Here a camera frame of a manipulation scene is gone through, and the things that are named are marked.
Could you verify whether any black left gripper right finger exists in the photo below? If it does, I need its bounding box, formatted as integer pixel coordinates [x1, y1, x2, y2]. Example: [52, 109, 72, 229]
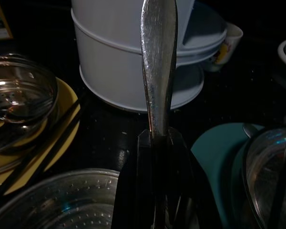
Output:
[162, 128, 201, 229]

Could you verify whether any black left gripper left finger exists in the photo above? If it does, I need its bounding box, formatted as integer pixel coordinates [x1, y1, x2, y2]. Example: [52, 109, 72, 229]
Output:
[111, 130, 158, 229]

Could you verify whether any perforated steel colander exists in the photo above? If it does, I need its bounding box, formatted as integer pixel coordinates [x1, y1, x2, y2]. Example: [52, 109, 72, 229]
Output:
[0, 168, 121, 229]

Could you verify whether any steel cutlery piece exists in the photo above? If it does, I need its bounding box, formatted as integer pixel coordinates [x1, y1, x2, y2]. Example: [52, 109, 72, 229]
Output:
[140, 0, 178, 141]

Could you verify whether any teal round plate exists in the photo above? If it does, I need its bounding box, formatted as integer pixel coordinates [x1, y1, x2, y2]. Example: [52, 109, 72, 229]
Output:
[190, 123, 267, 229]

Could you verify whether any black chopstick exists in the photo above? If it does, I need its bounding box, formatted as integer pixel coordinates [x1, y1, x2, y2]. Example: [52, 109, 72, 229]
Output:
[26, 104, 89, 182]
[0, 99, 81, 201]

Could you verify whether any steel spoon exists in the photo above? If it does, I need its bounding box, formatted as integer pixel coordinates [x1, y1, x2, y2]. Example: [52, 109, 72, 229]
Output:
[242, 123, 259, 138]

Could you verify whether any yellow plate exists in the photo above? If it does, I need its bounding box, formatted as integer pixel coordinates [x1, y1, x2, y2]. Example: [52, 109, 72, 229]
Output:
[0, 77, 81, 195]

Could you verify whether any white tiered plastic container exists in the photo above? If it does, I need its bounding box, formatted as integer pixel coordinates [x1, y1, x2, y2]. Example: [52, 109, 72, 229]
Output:
[70, 0, 229, 113]

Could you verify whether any white printed mug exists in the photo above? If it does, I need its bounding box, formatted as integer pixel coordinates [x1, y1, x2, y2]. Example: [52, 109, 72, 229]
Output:
[202, 22, 244, 72]

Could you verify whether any small shiny steel bowl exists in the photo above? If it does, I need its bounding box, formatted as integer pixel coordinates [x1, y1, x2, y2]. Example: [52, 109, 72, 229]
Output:
[0, 54, 59, 155]

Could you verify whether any yellow box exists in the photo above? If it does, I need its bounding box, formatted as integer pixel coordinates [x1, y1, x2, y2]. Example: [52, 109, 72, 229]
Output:
[0, 0, 14, 41]

